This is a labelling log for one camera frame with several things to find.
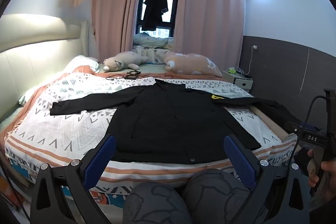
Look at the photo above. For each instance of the dark framed window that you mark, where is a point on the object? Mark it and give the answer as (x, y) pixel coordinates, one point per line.
(173, 11)

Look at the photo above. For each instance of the white pillow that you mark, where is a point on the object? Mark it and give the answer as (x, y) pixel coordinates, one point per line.
(84, 62)

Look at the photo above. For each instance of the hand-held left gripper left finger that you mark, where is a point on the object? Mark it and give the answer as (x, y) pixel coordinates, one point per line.
(103, 157)

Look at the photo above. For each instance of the cream upholstered bed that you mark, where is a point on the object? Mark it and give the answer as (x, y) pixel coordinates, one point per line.
(39, 61)

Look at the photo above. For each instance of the person's left leg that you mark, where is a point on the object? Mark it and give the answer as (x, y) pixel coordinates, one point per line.
(157, 205)

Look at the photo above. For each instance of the hanging black coat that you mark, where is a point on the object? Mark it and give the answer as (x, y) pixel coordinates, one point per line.
(156, 5)

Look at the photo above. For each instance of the crumpled pale duvet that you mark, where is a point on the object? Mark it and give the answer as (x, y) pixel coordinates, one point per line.
(155, 41)

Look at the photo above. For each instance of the pink curtain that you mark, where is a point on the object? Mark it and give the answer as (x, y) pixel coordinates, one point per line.
(207, 19)
(113, 8)

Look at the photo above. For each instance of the white nightstand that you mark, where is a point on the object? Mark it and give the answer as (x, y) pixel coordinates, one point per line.
(240, 81)

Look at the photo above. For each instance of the person's leg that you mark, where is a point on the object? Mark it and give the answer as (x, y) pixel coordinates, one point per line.
(157, 205)
(218, 197)

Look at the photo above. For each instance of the orange printed pillow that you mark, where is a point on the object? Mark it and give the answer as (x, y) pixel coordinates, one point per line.
(191, 64)

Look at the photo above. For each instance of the person's right leg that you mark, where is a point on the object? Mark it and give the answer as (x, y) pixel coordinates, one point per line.
(218, 197)

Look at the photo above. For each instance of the person's right hand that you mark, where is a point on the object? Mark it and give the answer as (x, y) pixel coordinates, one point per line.
(311, 169)

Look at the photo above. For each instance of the patterned white blanket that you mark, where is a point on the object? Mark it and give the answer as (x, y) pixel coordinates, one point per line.
(68, 132)

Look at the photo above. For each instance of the small green item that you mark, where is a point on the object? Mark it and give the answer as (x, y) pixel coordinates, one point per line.
(231, 71)

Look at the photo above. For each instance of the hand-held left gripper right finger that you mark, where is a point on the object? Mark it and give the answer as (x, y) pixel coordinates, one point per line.
(237, 158)

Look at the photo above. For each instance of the white wall charger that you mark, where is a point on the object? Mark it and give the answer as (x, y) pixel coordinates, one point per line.
(255, 47)

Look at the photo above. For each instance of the black jacket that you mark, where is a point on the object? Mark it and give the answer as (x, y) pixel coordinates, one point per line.
(168, 121)

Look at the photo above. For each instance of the beige plush toy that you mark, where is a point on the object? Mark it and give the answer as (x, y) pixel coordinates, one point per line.
(123, 61)

